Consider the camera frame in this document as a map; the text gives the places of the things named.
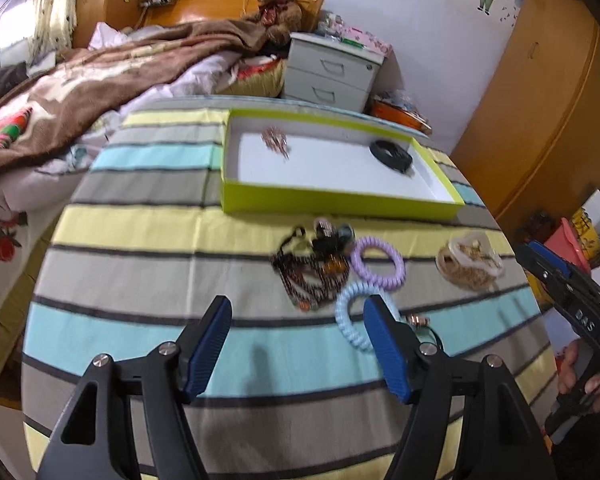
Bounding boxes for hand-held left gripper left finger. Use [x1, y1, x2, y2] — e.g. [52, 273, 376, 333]
[36, 295, 232, 480]

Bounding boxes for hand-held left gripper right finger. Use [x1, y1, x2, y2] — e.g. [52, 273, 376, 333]
[362, 295, 556, 480]

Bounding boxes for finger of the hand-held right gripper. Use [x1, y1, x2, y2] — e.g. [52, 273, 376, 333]
[529, 241, 588, 281]
[516, 245, 576, 306]

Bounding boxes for thin black cord hair tie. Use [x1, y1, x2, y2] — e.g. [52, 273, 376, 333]
[404, 312, 443, 356]

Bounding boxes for light blue spiral hair tie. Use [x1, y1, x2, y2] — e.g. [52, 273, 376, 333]
[335, 282, 401, 353]

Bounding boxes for pearly beige hair claw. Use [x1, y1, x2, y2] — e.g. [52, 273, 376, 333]
[436, 232, 506, 292]

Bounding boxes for purple spiral hair tie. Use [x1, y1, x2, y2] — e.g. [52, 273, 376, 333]
[351, 236, 405, 292]

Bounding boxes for dark red beaded bracelet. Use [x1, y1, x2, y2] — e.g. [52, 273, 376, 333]
[271, 227, 351, 312]

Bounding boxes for black hair tie with charms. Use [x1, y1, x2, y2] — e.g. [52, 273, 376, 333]
[310, 217, 356, 273]

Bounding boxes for lime green shallow box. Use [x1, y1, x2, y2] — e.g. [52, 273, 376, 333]
[221, 108, 466, 221]

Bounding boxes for person's right hand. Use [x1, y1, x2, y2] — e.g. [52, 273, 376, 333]
[555, 340, 600, 413]

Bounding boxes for red plastic container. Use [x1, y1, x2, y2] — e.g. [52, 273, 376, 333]
[545, 217, 593, 273]

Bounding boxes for wooden wardrobe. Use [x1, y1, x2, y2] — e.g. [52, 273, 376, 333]
[450, 0, 600, 241]

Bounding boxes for black smart band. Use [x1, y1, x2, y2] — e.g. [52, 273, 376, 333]
[369, 138, 414, 175]

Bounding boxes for orange box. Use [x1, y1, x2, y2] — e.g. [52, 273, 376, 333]
[370, 92, 433, 136]

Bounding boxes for pink beaded hair clip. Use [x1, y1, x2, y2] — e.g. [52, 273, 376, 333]
[261, 129, 291, 158]

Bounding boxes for white floral quilt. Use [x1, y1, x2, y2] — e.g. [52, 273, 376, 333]
[0, 22, 246, 341]

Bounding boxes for yellow mattress sheet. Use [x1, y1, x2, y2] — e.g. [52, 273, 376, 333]
[237, 60, 286, 98]

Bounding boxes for white drawer nightstand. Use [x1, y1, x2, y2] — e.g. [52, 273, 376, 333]
[282, 32, 386, 113]

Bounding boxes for pink floral box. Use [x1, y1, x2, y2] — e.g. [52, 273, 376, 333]
[340, 24, 393, 58]

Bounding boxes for brown fleece blanket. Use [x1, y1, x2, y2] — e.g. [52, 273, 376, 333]
[0, 17, 268, 183]

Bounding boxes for red green striped cloth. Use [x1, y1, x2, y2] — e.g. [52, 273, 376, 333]
[0, 107, 33, 158]

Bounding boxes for wooden bed headboard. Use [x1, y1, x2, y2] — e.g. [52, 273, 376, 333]
[140, 0, 326, 36]

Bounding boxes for brown teddy bear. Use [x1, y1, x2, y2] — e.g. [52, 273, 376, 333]
[245, 0, 305, 46]

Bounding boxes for dotted curtain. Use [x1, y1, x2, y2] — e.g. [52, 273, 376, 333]
[30, 0, 81, 61]

